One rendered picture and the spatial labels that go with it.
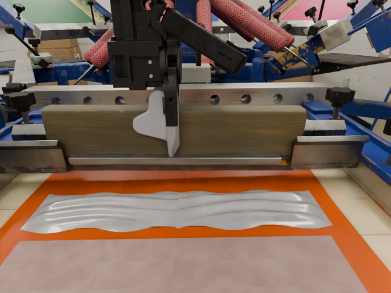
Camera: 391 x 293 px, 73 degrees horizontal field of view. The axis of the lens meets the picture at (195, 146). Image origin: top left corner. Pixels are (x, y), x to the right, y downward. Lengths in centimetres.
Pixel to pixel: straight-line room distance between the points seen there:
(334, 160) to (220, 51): 22
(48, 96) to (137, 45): 36
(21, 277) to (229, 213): 22
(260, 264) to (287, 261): 3
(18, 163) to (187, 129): 24
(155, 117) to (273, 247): 20
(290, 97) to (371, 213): 31
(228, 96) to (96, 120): 30
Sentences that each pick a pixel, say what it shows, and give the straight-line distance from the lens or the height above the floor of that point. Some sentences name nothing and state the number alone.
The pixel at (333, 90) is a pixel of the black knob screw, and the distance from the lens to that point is 52.
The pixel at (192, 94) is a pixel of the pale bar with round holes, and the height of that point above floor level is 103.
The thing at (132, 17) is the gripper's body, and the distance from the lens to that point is 34.
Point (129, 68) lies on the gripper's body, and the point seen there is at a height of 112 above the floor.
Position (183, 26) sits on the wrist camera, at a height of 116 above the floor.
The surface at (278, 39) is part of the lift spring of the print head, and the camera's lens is 96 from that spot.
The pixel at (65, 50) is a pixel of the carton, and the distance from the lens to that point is 438.
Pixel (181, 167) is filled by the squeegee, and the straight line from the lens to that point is 40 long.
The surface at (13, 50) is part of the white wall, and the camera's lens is 530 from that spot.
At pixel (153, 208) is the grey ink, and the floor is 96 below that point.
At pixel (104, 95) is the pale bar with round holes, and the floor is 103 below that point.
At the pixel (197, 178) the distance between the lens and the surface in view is 40.
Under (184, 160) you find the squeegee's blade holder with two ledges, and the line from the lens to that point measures 37.
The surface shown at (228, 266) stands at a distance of 28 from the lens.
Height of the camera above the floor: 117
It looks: 25 degrees down
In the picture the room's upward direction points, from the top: 1 degrees counter-clockwise
